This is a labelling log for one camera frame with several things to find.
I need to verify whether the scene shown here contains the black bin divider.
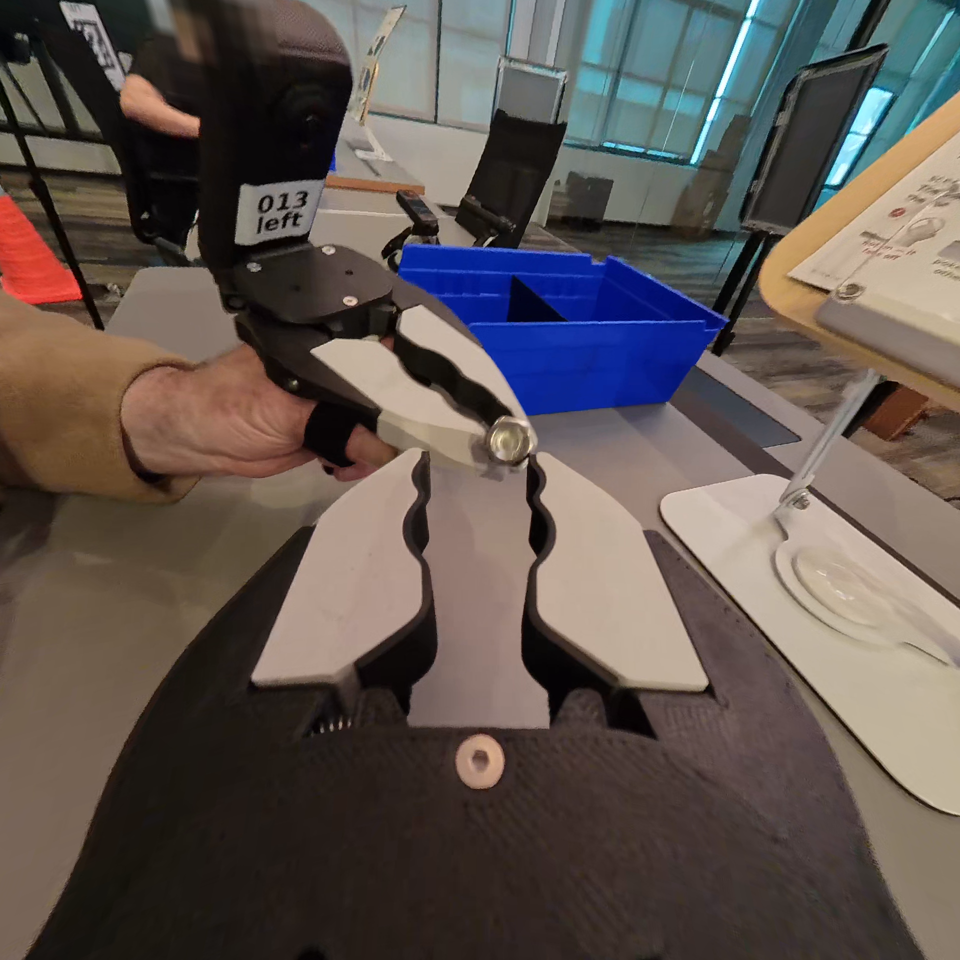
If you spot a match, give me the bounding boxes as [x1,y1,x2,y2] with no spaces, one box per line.
[507,275,570,324]

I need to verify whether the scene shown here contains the person's left hand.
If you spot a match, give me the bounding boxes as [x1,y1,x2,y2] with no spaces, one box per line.
[120,347,399,483]

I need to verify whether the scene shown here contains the grey desk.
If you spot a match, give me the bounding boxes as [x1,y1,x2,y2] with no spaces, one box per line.
[0,266,960,960]

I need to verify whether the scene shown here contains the orange safety cone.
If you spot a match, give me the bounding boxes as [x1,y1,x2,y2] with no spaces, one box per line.
[0,195,82,305]

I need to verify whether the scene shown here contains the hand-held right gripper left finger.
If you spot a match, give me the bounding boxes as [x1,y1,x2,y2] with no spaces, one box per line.
[249,450,439,712]

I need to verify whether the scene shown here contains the silver sign frame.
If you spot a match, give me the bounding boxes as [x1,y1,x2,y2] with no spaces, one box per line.
[495,56,569,125]

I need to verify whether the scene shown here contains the brown wooden box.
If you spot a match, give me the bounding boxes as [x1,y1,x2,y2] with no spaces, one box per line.
[862,381,933,442]

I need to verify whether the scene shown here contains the brown cardboard boxes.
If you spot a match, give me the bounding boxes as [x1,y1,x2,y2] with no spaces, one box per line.
[669,112,751,241]

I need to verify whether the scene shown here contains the white document stand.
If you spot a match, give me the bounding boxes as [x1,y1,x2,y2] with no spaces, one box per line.
[352,3,408,162]
[660,367,960,815]

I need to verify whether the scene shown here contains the dark desk cable flap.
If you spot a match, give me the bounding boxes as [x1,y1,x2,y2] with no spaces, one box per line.
[671,366,801,451]

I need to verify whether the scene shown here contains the printed instruction sheet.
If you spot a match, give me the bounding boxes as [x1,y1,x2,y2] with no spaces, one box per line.
[787,135,960,301]

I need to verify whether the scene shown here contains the blue plastic bin with divider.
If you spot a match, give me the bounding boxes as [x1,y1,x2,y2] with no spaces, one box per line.
[397,243,730,418]

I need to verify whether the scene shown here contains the steel hex nut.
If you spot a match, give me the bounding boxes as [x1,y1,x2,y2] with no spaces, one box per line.
[483,416,536,466]

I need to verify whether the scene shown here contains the white acrylic sheet holder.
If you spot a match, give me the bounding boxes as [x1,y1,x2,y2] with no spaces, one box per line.
[813,283,960,370]

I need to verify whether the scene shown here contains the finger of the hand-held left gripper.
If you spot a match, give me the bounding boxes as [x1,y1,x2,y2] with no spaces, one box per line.
[392,303,539,451]
[309,337,498,478]

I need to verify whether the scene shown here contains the white printed tag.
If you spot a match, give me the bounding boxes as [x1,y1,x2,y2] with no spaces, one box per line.
[58,0,126,93]

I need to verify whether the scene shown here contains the black framed display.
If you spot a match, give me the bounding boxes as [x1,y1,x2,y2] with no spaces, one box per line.
[712,43,891,357]

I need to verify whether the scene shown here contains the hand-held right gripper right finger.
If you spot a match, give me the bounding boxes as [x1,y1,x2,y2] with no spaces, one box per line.
[521,451,711,710]

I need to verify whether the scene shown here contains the wooden instruction board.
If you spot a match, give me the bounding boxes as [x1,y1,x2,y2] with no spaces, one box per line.
[757,97,960,414]

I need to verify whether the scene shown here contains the black handle device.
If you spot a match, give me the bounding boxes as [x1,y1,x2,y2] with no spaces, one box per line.
[381,189,441,273]

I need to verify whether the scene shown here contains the another person's forearm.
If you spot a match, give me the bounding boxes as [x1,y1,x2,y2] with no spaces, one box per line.
[118,72,201,141]

